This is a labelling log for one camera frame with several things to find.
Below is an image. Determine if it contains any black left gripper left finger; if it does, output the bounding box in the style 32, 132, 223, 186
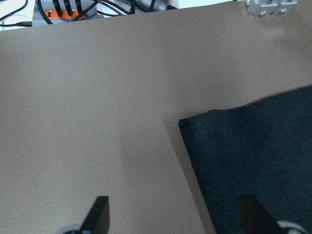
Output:
79, 196, 110, 234

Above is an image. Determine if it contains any black t-shirt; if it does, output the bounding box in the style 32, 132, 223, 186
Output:
178, 86, 312, 234

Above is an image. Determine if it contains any aluminium frame foot bracket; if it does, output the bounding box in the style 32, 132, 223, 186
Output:
242, 0, 298, 17

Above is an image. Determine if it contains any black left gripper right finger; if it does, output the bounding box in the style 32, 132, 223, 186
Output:
240, 195, 283, 234

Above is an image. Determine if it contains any orange black device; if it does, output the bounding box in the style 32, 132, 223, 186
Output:
32, 0, 97, 26

